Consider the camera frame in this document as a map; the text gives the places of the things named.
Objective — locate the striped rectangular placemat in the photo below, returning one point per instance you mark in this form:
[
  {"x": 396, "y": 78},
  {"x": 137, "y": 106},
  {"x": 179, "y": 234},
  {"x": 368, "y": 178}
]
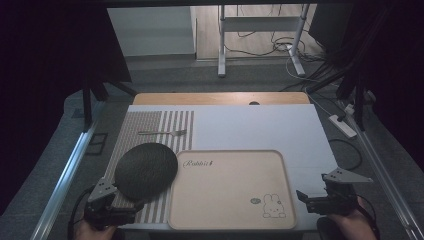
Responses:
[{"x": 143, "y": 126}]

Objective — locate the black stand legs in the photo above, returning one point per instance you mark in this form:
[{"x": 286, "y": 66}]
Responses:
[
  {"x": 88, "y": 103},
  {"x": 359, "y": 100}
]

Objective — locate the person's right hand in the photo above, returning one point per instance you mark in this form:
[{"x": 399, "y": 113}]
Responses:
[{"x": 353, "y": 226}]

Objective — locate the aluminium rail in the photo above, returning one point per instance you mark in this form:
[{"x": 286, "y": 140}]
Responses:
[
  {"x": 66, "y": 176},
  {"x": 383, "y": 173}
]

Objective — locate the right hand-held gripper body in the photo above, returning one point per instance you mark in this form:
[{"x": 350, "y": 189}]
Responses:
[{"x": 340, "y": 193}]

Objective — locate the white board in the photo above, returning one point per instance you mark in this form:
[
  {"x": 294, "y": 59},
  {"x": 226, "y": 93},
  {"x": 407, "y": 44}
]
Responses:
[{"x": 260, "y": 130}]

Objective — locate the person's left hand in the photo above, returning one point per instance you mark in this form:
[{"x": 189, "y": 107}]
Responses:
[{"x": 93, "y": 232}]

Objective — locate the white cabinet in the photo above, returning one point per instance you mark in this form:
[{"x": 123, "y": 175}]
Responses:
[{"x": 150, "y": 31}]

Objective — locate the white power strip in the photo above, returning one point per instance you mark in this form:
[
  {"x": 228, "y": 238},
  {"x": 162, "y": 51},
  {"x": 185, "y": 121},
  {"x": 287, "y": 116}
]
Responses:
[{"x": 342, "y": 126}]

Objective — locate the silver fork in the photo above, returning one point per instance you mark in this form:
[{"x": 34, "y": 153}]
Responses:
[{"x": 163, "y": 133}]

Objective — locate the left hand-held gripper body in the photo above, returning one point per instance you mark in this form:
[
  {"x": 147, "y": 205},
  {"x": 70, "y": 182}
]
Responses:
[{"x": 103, "y": 203}]

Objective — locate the dark round woven placemat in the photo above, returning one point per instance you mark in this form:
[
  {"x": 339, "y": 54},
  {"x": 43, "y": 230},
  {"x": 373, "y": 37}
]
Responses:
[{"x": 146, "y": 171}]

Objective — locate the dark curtain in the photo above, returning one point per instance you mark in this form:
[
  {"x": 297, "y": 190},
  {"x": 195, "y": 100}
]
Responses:
[{"x": 393, "y": 66}]

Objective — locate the beige tray with rabbit print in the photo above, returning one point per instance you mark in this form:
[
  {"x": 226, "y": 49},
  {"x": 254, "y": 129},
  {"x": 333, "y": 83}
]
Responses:
[{"x": 230, "y": 190}]

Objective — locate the white metal stand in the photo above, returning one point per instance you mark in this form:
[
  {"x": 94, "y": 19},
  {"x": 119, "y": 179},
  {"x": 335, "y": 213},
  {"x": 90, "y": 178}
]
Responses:
[{"x": 221, "y": 40}]

